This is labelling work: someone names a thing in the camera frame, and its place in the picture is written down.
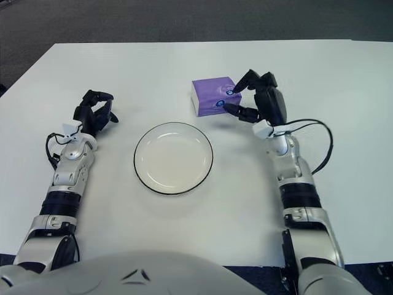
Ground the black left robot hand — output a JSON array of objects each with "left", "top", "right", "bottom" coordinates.
[{"left": 72, "top": 89, "right": 120, "bottom": 139}]

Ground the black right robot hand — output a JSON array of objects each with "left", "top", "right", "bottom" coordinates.
[{"left": 222, "top": 69, "right": 288, "bottom": 127}]

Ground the purple tissue paper pack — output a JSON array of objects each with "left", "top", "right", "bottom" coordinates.
[{"left": 191, "top": 78, "right": 243, "bottom": 118}]

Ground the white plate with black rim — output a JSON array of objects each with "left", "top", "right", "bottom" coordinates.
[{"left": 133, "top": 122, "right": 214, "bottom": 195}]

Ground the grey robot torso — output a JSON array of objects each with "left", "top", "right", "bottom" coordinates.
[{"left": 0, "top": 250, "right": 268, "bottom": 295}]

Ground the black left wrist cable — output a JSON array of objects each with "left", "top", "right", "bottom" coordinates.
[{"left": 45, "top": 132, "right": 68, "bottom": 169}]

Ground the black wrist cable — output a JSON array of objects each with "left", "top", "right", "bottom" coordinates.
[
  {"left": 272, "top": 119, "right": 335, "bottom": 173},
  {"left": 45, "top": 132, "right": 68, "bottom": 169}
]

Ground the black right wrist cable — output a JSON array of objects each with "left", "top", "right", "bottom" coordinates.
[{"left": 272, "top": 119, "right": 335, "bottom": 173}]

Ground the black metal bracket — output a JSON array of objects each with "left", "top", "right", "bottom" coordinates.
[{"left": 279, "top": 266, "right": 292, "bottom": 295}]

